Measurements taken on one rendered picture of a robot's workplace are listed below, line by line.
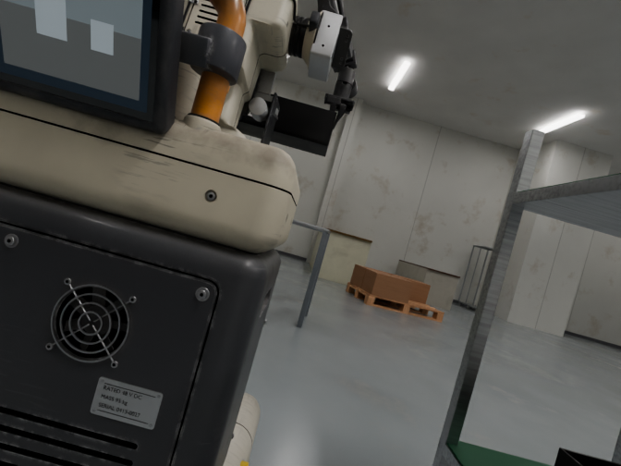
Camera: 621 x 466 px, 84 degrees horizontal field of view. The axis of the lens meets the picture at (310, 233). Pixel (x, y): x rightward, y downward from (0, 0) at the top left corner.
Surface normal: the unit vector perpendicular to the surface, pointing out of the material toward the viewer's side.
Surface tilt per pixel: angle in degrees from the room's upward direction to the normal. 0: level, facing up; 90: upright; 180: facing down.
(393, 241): 90
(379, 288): 90
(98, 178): 90
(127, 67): 115
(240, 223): 90
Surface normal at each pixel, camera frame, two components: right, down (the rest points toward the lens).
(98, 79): -0.11, 0.40
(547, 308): 0.03, 0.00
